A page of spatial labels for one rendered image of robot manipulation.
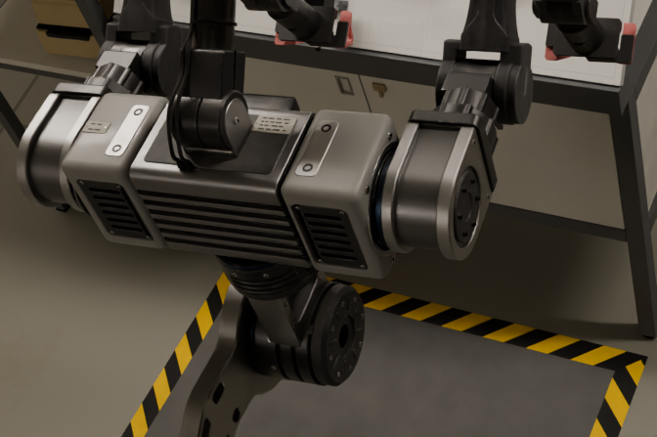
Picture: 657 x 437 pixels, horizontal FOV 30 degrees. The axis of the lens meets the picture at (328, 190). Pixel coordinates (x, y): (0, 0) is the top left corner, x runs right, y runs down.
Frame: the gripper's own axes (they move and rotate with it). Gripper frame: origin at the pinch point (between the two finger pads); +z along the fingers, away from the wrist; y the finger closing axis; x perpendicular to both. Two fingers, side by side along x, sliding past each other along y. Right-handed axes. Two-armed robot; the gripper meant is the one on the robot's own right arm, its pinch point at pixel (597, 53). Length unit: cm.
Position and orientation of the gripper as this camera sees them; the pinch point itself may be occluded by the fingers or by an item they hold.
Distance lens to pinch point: 210.3
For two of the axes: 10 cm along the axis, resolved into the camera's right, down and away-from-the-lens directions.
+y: -9.1, -1.0, 4.1
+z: 3.9, 1.9, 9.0
